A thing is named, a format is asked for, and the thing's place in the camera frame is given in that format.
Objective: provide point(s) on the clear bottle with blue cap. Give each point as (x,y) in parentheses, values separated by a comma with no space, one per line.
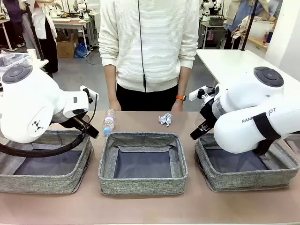
(109,122)

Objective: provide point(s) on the wooden top workbench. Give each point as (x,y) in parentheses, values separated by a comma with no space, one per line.
(75,23)

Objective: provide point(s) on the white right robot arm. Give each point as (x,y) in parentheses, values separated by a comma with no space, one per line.
(246,131)

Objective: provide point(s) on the black stand pole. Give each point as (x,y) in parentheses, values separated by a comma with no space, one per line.
(249,23)
(35,32)

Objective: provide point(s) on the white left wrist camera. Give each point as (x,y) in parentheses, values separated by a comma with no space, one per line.
(90,93)

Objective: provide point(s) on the orange wrist watch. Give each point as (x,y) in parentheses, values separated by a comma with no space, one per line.
(181,97)

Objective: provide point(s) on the person's left hand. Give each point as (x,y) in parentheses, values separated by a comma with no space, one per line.
(177,106)

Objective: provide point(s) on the person in white sweater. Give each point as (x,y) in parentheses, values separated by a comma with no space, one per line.
(159,42)

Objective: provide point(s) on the person in blue clothes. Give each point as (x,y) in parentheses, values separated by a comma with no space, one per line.
(236,14)

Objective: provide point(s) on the white paper cup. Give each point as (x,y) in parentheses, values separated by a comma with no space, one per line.
(31,55)

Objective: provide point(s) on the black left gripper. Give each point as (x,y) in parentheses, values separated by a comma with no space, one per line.
(80,120)

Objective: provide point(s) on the black trousers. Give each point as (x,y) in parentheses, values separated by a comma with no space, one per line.
(150,100)

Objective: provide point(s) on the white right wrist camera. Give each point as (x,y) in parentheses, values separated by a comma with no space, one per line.
(195,94)

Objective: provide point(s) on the person's left forearm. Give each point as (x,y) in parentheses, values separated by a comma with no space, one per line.
(184,82)

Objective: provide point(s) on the large white table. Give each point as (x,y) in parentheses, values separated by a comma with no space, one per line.
(229,61)

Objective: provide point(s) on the clear plastic storage box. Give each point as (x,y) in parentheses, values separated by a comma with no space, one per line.
(14,59)

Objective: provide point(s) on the person's right hand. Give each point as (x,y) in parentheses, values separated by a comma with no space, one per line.
(115,106)

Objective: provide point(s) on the crumpled white paper ball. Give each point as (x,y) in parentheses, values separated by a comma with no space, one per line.
(165,119)

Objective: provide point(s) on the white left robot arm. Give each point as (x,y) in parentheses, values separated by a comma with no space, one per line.
(28,105)

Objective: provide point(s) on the blue plastic bag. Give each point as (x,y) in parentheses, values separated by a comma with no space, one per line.
(80,51)

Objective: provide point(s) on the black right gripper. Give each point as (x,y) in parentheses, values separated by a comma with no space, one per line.
(208,114)

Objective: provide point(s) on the person in dark clothes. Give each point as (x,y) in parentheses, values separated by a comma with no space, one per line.
(14,21)

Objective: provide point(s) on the grey fabric basket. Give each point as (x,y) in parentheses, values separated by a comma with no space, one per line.
(42,182)
(143,185)
(248,181)

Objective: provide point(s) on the brown cardboard box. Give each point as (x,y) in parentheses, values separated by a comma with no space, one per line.
(65,48)

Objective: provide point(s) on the white plastic bin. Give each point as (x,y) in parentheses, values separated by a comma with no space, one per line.
(261,30)

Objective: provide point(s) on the person's right forearm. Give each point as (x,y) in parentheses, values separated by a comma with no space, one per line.
(111,84)

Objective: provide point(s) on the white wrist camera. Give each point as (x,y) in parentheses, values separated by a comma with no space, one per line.
(195,94)
(90,93)

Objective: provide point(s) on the person in white coat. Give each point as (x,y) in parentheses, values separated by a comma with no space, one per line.
(48,35)

